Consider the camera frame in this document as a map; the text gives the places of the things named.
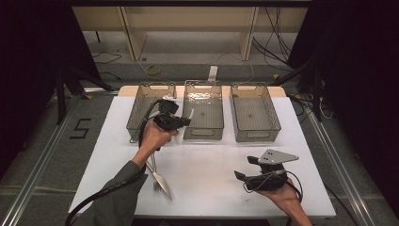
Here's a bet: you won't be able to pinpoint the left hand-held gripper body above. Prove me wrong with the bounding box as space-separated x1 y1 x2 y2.
152 95 182 130

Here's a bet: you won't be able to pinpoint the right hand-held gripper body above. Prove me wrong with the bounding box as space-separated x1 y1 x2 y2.
244 149 299 192

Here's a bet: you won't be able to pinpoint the clear grey plastic bin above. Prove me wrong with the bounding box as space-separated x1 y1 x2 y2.
181 79 225 141
125 82 177 144
229 82 282 143

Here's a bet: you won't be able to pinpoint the person's left hand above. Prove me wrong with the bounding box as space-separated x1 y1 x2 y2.
137 121 179 158

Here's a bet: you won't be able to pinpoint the person's right hand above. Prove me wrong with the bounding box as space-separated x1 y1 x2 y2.
255 178 300 210

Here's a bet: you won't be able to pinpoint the white table cover board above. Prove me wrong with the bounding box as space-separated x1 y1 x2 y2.
68 95 337 219

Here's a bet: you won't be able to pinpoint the yellow tape roll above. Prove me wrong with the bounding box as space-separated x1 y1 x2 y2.
145 64 163 77

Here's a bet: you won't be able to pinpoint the white power strip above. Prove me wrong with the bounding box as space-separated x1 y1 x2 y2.
207 65 219 83

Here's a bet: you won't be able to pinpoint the black metal stand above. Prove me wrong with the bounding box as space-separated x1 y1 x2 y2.
55 65 116 126
271 56 324 123

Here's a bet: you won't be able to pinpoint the beige wooden desk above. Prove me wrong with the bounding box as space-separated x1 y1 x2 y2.
72 6 309 62

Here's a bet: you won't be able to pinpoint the black curtain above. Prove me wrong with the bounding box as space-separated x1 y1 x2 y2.
287 0 399 218
0 0 102 177

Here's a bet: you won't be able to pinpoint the right hand-held gripper black cable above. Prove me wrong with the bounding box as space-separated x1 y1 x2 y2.
243 170 305 205

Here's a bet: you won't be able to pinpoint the hand-held gripper black cable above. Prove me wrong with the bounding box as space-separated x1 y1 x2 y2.
64 99 166 226
243 170 305 205

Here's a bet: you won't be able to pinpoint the thin black floor cable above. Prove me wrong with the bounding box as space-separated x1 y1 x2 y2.
99 71 121 81
92 51 122 65

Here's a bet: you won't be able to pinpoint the metal floor rail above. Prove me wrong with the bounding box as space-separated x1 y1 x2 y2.
309 112 377 226
0 90 83 226

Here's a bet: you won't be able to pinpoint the thick black floor cable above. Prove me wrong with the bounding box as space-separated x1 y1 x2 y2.
324 184 359 226

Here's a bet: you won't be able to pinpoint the white floor cable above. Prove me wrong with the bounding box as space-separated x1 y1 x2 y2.
215 51 256 83

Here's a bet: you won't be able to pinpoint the tangled floor cables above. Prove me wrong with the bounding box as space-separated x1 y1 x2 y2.
290 93 334 122

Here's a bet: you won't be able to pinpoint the left hand-held gripper black cable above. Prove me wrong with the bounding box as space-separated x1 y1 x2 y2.
64 99 166 226

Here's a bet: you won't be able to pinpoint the black cable bundle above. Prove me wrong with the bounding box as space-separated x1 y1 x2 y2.
252 6 302 73

